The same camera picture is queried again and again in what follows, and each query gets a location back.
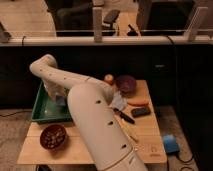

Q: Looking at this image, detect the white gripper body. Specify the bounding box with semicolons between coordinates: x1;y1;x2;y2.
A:
43;80;66;101

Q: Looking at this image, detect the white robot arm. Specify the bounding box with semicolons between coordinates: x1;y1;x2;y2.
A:
30;54;148;171

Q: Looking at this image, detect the green plastic tray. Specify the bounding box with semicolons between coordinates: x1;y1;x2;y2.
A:
31;83;72;124

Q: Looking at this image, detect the dark red bowl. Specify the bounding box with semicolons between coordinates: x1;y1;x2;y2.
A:
40;124;67;150

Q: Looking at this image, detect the apple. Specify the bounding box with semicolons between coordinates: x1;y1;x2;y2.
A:
104;74;114;85

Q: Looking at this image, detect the black office chair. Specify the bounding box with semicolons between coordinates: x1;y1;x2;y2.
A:
44;0;93;36

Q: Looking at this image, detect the purple bowl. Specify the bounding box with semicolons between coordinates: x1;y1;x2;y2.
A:
116;75;137;93

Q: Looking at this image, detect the orange carrot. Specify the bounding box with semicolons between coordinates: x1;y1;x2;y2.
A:
127;99;149;107

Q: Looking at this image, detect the black rectangular remote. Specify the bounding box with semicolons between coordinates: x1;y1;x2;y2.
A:
131;107;151;118

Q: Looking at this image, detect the blue box on floor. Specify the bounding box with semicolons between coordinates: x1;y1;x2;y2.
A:
163;135;180;154

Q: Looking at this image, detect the black cable on floor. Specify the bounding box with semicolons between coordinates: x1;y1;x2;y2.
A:
0;109;33;118

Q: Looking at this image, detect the white horizontal rail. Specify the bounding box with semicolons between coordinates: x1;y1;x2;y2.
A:
0;35;213;47

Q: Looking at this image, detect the black handled knife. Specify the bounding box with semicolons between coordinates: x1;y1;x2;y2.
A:
113;108;135;124

